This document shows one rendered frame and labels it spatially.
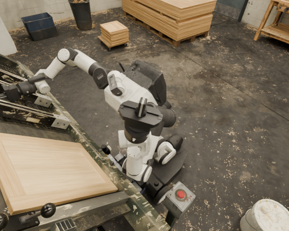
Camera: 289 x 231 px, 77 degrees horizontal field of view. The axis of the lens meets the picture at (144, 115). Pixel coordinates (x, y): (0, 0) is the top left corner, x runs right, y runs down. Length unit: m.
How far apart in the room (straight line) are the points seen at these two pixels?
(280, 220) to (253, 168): 0.73
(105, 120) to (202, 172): 1.45
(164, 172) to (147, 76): 1.24
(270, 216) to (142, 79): 1.50
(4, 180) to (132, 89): 0.64
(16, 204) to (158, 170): 1.46
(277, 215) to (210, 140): 1.05
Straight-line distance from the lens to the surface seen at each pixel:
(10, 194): 0.80
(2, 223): 0.53
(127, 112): 0.51
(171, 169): 2.01
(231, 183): 2.31
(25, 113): 1.29
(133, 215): 1.11
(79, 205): 0.85
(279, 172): 2.65
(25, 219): 0.69
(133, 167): 0.79
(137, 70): 1.01
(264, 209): 1.88
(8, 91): 1.33
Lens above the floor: 1.95
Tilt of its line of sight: 47 degrees down
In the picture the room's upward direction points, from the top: straight up
